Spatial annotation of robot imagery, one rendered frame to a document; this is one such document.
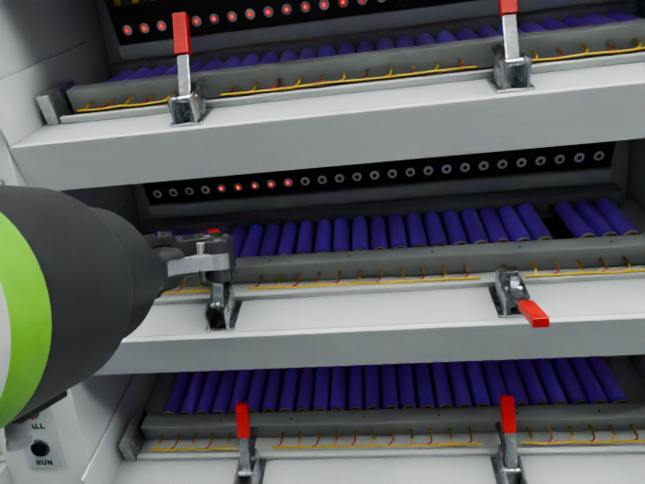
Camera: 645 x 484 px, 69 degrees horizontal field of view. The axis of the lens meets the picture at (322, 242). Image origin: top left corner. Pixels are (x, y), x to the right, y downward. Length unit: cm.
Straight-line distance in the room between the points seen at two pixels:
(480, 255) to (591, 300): 10
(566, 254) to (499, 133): 15
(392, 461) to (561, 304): 24
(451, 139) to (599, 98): 11
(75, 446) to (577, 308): 50
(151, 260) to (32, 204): 8
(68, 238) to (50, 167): 29
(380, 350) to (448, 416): 15
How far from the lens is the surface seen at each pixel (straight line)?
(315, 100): 43
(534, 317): 38
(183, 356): 48
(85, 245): 20
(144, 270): 25
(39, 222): 19
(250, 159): 41
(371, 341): 44
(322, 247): 50
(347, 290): 46
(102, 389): 59
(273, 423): 57
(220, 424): 59
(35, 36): 56
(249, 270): 49
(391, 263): 47
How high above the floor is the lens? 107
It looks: 14 degrees down
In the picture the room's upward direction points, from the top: 6 degrees counter-clockwise
